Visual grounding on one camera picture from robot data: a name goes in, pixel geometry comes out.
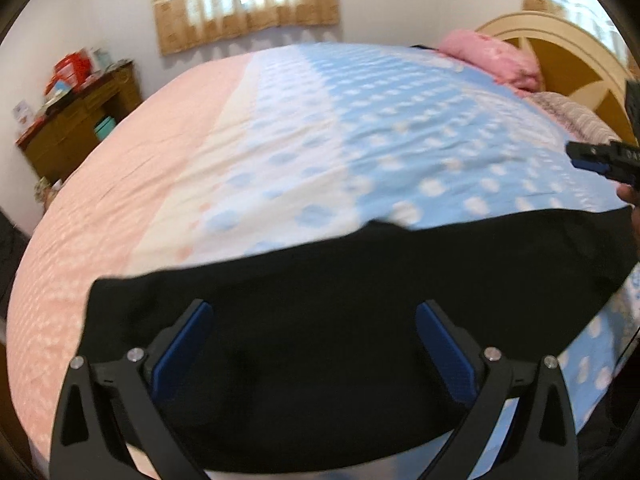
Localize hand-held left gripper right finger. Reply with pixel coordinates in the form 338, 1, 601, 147
415, 300, 581, 480

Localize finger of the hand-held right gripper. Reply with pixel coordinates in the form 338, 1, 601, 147
566, 141, 615, 177

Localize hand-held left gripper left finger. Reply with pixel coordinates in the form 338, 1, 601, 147
50, 299, 216, 480

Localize black pants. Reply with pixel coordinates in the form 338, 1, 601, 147
82, 205, 636, 471

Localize striped pillow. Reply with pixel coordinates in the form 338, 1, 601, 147
530, 91, 621, 143

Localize cream wooden headboard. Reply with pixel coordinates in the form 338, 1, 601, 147
475, 12, 640, 146

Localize pink floral pillow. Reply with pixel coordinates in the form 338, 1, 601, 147
439, 29, 546, 92

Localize person's dark clothing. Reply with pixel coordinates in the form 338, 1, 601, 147
575, 345, 640, 480

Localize black bag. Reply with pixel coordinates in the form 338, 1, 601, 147
0, 210, 31, 321

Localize floral bag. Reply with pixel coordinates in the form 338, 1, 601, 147
34, 176, 63, 206

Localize brown wooden desk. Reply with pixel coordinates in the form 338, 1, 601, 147
15, 60, 143, 183

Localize blue pink dotted bedsheet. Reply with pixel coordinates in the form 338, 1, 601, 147
6, 42, 640, 480

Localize white card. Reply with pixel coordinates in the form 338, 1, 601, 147
12, 101, 34, 129

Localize red gift bag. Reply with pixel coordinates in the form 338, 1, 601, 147
52, 51, 96, 92

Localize short yellow patterned curtain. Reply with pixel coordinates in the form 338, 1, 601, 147
150, 0, 342, 57

